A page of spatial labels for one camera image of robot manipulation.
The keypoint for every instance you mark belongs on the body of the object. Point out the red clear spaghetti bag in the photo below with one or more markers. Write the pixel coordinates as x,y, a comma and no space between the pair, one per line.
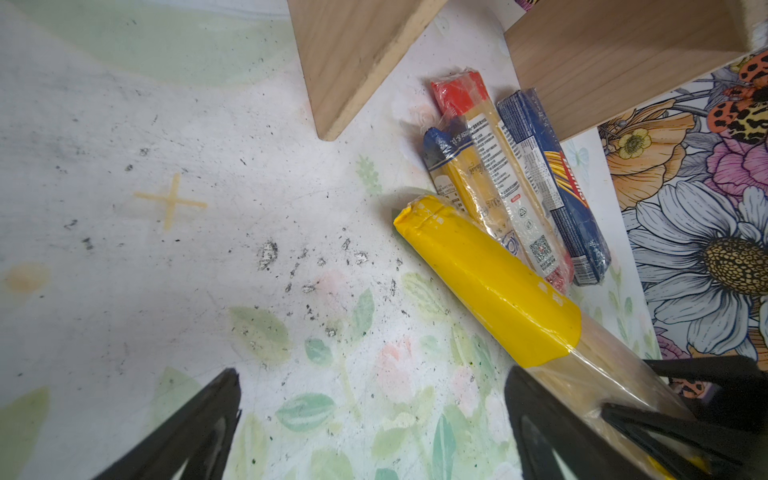
464,95

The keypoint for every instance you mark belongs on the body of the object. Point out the blue gold spaghetti bag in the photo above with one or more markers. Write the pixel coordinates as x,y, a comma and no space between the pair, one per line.
458,174

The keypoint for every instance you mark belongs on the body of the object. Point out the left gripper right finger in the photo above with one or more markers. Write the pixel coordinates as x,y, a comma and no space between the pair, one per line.
551,440

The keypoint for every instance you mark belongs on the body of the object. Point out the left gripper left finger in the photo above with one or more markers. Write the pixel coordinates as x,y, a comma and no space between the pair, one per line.
193,443

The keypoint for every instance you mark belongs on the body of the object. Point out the yellow spaghetti bag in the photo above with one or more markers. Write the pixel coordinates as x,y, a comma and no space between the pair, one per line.
576,359

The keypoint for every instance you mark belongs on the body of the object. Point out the blue Barilla spaghetti box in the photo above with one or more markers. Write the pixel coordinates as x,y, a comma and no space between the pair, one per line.
537,148

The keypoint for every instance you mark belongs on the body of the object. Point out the wooden two-tier shelf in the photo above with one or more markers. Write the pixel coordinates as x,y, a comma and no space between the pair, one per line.
588,60

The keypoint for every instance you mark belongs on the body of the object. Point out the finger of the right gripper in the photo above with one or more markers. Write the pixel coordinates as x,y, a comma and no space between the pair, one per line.
691,449
739,399

